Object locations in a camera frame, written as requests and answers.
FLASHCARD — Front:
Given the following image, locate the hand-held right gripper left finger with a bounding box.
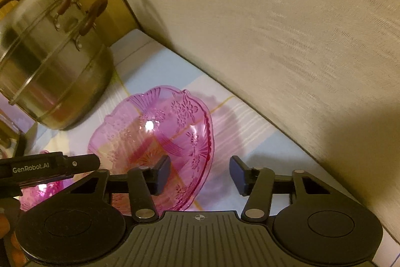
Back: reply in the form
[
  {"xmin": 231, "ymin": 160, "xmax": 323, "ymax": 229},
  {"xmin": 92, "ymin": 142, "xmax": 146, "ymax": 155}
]
[{"xmin": 67, "ymin": 155, "xmax": 172, "ymax": 221}]

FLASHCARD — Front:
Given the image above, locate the person's left hand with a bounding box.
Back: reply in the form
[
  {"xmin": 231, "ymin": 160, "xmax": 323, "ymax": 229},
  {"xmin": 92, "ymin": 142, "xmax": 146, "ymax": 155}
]
[{"xmin": 0, "ymin": 211, "xmax": 26, "ymax": 264}]

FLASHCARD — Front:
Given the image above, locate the stainless steel steamer pot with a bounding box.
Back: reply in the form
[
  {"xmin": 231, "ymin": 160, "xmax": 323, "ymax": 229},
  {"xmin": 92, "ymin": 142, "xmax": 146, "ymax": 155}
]
[{"xmin": 0, "ymin": 0, "xmax": 115, "ymax": 131}]

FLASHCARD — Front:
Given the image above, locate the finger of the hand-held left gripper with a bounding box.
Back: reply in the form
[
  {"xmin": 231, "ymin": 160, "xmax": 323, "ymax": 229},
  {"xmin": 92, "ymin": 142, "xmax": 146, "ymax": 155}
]
[{"xmin": 64, "ymin": 154, "xmax": 101, "ymax": 176}]

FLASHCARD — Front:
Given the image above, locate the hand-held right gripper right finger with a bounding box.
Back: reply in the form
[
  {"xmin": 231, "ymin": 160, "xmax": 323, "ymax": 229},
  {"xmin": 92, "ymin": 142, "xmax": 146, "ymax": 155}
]
[{"xmin": 229, "ymin": 155, "xmax": 335, "ymax": 220}]

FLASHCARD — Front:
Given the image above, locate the plaid tablecloth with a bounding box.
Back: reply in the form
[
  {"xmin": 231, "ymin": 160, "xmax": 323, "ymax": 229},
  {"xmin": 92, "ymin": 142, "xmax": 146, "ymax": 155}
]
[{"xmin": 0, "ymin": 29, "xmax": 400, "ymax": 267}]

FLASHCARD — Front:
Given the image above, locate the pink glass bowl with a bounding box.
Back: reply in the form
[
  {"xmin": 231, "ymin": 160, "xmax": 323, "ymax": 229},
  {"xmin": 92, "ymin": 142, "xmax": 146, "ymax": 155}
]
[
  {"xmin": 19, "ymin": 150, "xmax": 76, "ymax": 213},
  {"xmin": 87, "ymin": 85, "xmax": 217, "ymax": 212}
]

